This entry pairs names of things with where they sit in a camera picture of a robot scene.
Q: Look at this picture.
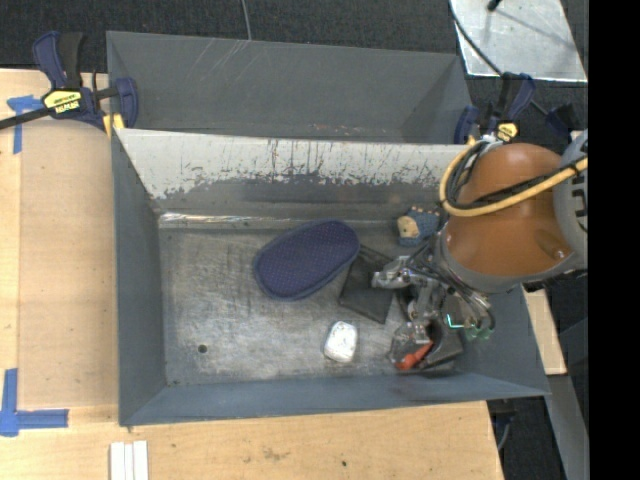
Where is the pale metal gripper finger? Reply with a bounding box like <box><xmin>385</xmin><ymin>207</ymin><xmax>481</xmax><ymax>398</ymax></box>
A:
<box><xmin>388</xmin><ymin>333</ymin><xmax>422</xmax><ymax>365</ymax></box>
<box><xmin>405</xmin><ymin>320</ymin><xmax>434</xmax><ymax>346</ymax></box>

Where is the red small object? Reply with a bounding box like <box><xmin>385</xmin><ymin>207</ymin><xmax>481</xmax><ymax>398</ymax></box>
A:
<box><xmin>394</xmin><ymin>341</ymin><xmax>434</xmax><ymax>373</ymax></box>

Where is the black angular object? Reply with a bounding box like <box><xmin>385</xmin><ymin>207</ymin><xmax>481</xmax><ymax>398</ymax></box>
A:
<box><xmin>420</xmin><ymin>317</ymin><xmax>465</xmax><ymax>371</ymax></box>

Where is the black flat square pouch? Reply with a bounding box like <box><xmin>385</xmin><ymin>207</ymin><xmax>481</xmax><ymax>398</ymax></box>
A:
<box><xmin>337</xmin><ymin>243</ymin><xmax>402</xmax><ymax>326</ymax></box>

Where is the white small rounded object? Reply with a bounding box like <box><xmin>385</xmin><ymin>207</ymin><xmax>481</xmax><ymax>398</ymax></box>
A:
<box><xmin>323</xmin><ymin>320</ymin><xmax>360</xmax><ymax>364</ymax></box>

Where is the blue and tan toy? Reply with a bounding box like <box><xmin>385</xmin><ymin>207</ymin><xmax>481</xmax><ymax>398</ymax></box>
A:
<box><xmin>395</xmin><ymin>206</ymin><xmax>444</xmax><ymax>248</ymax></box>

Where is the blue oval cloth pad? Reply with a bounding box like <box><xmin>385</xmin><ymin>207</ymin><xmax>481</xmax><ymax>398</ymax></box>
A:
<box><xmin>251</xmin><ymin>218</ymin><xmax>362</xmax><ymax>302</ymax></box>

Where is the grey metal bin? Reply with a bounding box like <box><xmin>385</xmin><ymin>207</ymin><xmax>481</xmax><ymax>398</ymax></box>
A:
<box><xmin>105</xmin><ymin>30</ymin><xmax>553</xmax><ymax>428</ymax></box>

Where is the pale wood flat board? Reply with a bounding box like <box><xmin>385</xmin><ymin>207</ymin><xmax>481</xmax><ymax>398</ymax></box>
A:
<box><xmin>17</xmin><ymin>116</ymin><xmax>121</xmax><ymax>412</ymax></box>

